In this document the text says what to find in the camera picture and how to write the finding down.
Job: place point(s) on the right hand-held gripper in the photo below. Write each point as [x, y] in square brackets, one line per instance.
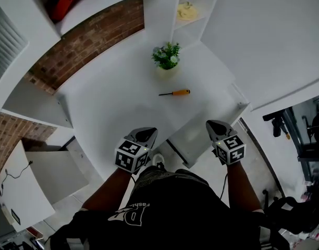
[231, 150]

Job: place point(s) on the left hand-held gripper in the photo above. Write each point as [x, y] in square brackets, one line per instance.
[129, 155]

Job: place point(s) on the person's left forearm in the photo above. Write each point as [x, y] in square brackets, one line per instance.
[107, 189]

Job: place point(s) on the person's right forearm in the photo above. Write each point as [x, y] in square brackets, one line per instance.
[243, 186]

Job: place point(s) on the person's white shoe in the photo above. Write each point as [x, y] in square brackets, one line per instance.
[158, 160]

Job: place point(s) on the white desk with hutch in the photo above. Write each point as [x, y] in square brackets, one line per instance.
[110, 108]

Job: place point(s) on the black tripod device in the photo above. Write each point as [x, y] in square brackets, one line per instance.
[277, 125]

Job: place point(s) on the green potted plant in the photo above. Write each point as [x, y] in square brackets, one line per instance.
[166, 57]

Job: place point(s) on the dark-framed window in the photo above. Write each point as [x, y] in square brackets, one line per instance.
[305, 129]

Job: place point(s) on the person's black t-shirt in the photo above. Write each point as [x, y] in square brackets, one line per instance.
[180, 217]

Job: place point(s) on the black office chair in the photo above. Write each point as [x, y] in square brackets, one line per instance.
[292, 210]

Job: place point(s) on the yellow cloth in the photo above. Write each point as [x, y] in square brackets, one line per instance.
[186, 12]

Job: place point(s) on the white side table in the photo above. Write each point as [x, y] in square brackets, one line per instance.
[26, 191]

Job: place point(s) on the small black-framed tablet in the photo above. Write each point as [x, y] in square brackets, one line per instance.
[15, 216]

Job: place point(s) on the red book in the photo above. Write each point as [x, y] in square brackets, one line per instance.
[64, 1]

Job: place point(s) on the white power strip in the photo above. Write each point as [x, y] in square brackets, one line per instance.
[7, 213]

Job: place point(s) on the white louvred cabinet door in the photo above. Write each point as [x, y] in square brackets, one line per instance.
[5, 43]

